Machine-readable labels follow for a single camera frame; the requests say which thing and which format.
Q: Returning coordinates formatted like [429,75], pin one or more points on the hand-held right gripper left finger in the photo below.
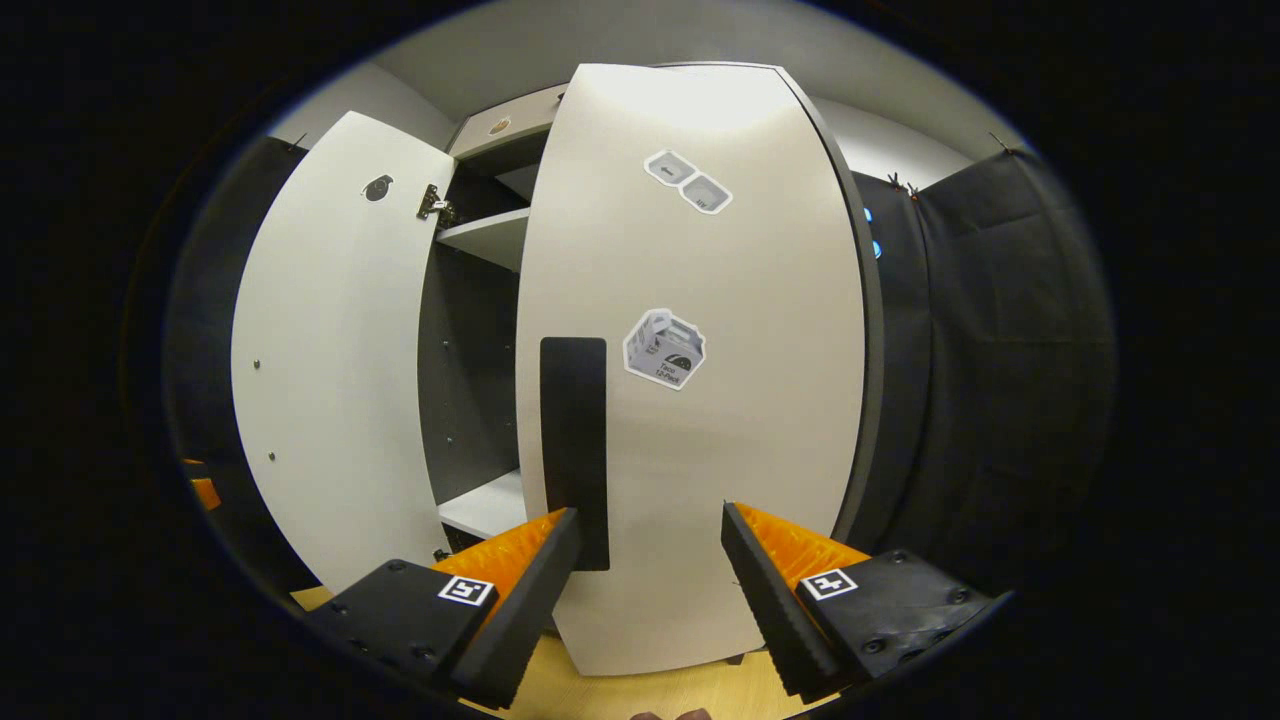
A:
[520,625]

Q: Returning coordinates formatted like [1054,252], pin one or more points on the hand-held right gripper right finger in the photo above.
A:
[775,610]

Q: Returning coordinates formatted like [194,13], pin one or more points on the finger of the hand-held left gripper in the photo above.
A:
[205,490]

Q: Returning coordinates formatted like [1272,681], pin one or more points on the white cabinet door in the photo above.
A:
[330,350]
[740,450]

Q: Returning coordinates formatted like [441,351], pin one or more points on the white cabinet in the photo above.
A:
[470,350]

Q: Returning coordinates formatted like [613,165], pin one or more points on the white cabinet shelf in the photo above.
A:
[495,238]
[495,505]

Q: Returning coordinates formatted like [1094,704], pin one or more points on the white cabinet drawer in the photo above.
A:
[520,115]

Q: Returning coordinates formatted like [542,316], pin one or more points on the black backdrop cloth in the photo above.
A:
[1000,350]

